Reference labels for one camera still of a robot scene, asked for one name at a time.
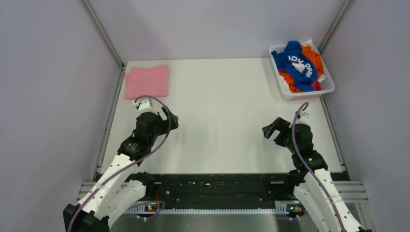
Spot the blue panda print t-shirt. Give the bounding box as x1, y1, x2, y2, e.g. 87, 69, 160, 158
271, 41, 319, 92

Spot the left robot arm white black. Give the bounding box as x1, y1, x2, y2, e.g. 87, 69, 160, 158
63, 106, 178, 232

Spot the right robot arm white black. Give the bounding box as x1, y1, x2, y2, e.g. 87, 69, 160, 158
262, 116, 366, 232

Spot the folded pink t-shirt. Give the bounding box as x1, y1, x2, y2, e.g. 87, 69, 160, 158
124, 65, 169, 100

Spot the orange t-shirt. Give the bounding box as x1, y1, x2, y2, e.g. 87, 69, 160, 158
278, 44, 325, 94

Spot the magenta garment in basket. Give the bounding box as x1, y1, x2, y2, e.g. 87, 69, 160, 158
312, 81, 322, 91

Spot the white plastic laundry basket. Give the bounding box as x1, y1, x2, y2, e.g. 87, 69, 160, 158
269, 41, 335, 100

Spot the white t-shirt in basket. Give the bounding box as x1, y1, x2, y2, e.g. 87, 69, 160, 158
301, 40, 326, 83

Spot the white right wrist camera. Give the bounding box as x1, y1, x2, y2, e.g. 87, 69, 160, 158
295, 112, 310, 126

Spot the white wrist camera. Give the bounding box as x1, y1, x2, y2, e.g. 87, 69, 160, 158
133, 98, 157, 114
295, 112, 310, 126

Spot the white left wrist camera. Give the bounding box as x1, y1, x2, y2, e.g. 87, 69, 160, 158
133, 98, 157, 114

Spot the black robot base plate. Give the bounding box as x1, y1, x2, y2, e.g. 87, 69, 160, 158
96, 172, 350, 210

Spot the aluminium frame rail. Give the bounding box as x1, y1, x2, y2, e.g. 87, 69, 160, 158
76, 181, 369, 204

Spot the left metal corner post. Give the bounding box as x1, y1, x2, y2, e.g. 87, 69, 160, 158
80, 0, 124, 68

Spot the metal corner post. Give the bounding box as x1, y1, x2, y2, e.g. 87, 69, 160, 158
80, 0, 124, 68
318, 0, 355, 53

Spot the right metal corner post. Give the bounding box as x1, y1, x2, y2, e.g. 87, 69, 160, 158
318, 0, 355, 53

